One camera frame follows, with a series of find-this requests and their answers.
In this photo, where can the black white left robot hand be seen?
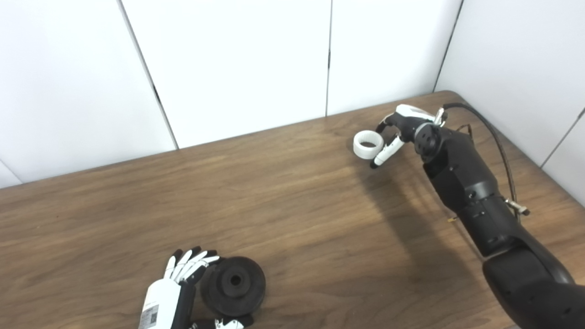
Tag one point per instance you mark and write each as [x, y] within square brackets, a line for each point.
[160, 301]

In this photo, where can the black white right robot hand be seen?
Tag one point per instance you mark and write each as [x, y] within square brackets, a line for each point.
[409, 119]

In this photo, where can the round black part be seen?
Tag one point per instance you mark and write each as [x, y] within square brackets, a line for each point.
[249, 292]

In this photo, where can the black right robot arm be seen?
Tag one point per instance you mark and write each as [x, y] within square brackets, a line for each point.
[484, 201]

